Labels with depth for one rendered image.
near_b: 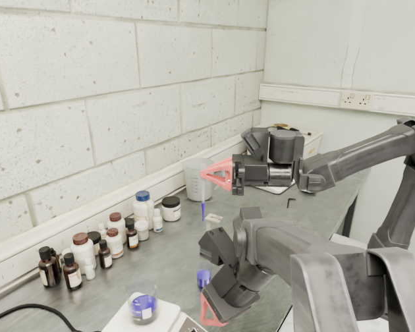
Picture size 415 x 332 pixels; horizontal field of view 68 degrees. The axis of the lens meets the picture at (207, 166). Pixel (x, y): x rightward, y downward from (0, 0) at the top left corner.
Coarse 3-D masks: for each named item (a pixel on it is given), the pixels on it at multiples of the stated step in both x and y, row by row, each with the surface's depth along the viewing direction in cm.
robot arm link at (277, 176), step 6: (270, 162) 69; (276, 162) 67; (288, 162) 67; (294, 162) 68; (270, 168) 68; (276, 168) 68; (282, 168) 68; (288, 168) 68; (270, 174) 67; (276, 174) 67; (282, 174) 67; (288, 174) 67; (270, 180) 68; (276, 180) 68; (282, 180) 67; (288, 180) 67; (270, 186) 70; (276, 186) 69; (282, 186) 69; (288, 186) 69
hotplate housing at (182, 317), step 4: (180, 312) 66; (180, 316) 65; (184, 316) 65; (188, 316) 66; (176, 320) 64; (180, 320) 64; (184, 320) 64; (192, 320) 65; (176, 324) 63; (180, 324) 63; (172, 328) 62; (176, 328) 62
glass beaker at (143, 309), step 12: (132, 276) 62; (144, 276) 63; (132, 288) 62; (144, 288) 64; (156, 288) 59; (132, 300) 58; (144, 300) 58; (156, 300) 60; (132, 312) 59; (144, 312) 59; (156, 312) 61; (132, 324) 61; (144, 324) 60
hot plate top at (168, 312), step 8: (160, 304) 65; (168, 304) 65; (120, 312) 64; (128, 312) 64; (160, 312) 64; (168, 312) 64; (176, 312) 64; (112, 320) 62; (120, 320) 62; (128, 320) 62; (160, 320) 62; (168, 320) 62; (104, 328) 60; (112, 328) 60; (120, 328) 60; (128, 328) 60; (136, 328) 60; (144, 328) 60; (152, 328) 60; (160, 328) 60; (168, 328) 60
